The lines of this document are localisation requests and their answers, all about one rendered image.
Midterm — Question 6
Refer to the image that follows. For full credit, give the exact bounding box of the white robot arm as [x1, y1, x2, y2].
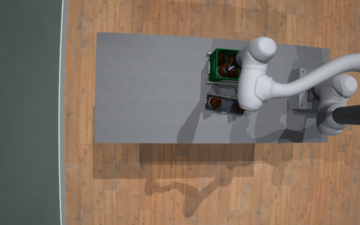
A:
[236, 37, 360, 136]

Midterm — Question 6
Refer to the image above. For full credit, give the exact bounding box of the green bottle crate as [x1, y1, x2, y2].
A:
[209, 48, 240, 83]

